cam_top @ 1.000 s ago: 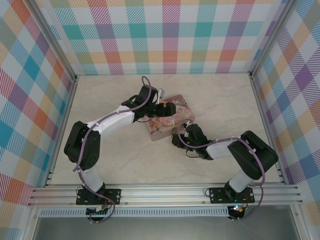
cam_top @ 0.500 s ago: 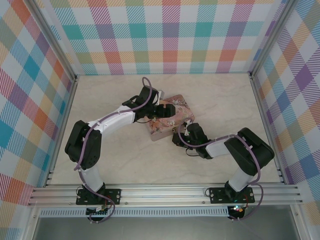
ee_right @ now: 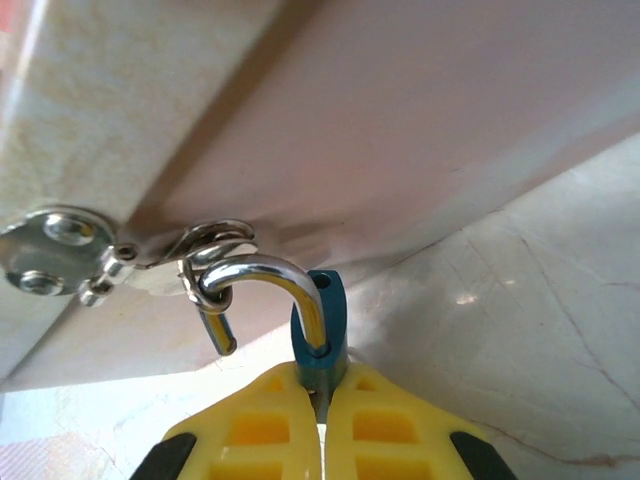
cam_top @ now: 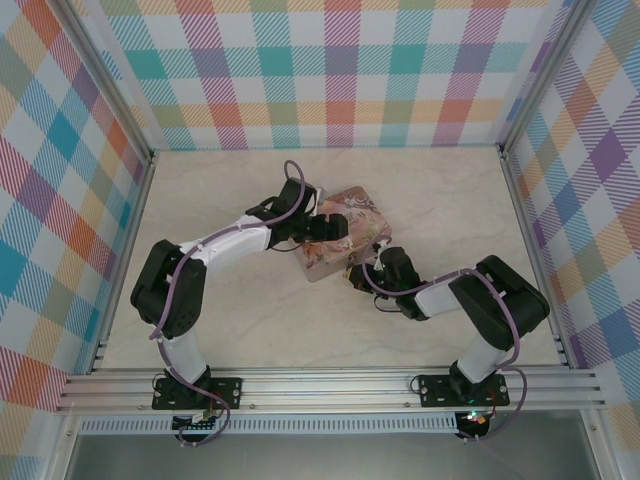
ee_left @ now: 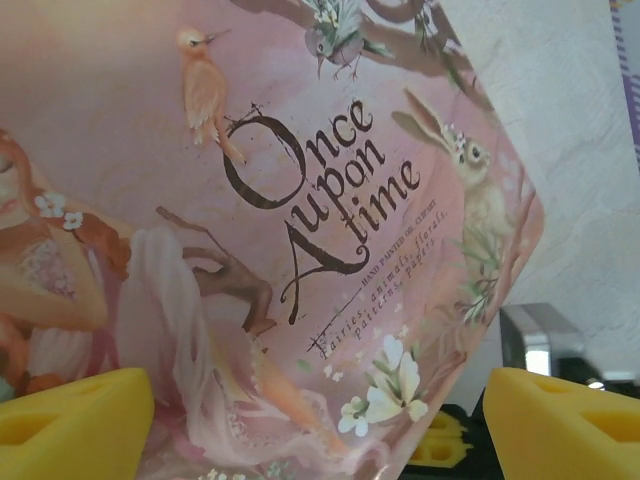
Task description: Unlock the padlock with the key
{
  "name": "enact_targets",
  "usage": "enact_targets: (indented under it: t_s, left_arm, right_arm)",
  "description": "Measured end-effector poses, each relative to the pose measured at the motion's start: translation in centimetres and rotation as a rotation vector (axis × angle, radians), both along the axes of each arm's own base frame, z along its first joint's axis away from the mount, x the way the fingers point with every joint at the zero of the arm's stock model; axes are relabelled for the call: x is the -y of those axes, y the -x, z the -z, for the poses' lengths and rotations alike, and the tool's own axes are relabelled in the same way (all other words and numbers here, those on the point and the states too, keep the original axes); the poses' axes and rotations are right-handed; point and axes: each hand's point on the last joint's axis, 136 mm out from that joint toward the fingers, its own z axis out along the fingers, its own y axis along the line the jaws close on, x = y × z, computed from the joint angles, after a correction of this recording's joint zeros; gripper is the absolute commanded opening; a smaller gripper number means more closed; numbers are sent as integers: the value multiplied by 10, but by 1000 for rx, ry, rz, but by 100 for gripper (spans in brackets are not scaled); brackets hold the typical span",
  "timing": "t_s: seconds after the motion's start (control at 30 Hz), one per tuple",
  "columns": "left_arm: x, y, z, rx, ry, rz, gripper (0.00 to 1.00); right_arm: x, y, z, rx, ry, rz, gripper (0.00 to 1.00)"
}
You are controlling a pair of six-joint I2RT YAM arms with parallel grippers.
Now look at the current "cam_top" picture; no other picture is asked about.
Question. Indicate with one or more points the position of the electronics board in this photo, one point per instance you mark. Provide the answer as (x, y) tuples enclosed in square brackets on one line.
[(475, 419), (197, 425)]

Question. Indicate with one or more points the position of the aluminium right frame post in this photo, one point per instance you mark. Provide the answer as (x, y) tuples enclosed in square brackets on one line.
[(540, 75)]

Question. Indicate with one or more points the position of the aluminium left side rail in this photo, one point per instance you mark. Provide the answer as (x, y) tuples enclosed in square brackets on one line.
[(123, 250)]

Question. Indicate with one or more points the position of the pink illustrated tin box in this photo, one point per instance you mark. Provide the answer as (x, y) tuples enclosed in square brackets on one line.
[(362, 220)]

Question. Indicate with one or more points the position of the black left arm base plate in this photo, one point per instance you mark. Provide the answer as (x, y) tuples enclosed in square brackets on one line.
[(230, 390)]

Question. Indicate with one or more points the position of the left electronics board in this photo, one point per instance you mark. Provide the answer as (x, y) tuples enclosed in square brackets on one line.
[(197, 425)]

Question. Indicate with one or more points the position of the aluminium left frame post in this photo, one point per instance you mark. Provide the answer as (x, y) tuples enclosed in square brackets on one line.
[(112, 80)]

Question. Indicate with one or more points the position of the aluminium right side rail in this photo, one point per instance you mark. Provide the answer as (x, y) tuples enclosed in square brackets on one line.
[(534, 250)]

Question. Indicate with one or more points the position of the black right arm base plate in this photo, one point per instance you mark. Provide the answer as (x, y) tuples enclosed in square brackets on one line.
[(435, 392)]

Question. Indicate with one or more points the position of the grey metal panel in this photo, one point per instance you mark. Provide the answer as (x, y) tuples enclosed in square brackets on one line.
[(325, 457)]

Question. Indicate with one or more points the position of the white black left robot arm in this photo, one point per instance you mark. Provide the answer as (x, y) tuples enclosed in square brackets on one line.
[(225, 245)]

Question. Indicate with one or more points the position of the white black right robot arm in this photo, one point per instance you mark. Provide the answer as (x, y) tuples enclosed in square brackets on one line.
[(500, 305)]

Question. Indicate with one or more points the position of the aluminium frame post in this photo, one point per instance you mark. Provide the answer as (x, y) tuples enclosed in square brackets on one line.
[(112, 80), (540, 75)]

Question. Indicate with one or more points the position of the right electronics board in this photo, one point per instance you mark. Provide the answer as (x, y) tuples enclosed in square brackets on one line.
[(475, 419)]

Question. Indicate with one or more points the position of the aluminium mounting rail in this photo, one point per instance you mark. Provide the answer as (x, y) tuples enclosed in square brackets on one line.
[(325, 387)]

